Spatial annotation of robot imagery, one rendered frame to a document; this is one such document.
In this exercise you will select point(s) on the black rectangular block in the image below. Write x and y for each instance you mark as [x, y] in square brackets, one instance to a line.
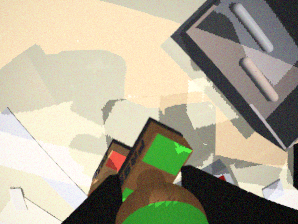
[295, 166]

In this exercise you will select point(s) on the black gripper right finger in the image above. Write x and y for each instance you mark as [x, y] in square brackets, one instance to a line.
[225, 203]

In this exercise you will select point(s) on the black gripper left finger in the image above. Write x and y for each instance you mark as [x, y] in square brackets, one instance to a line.
[101, 206]

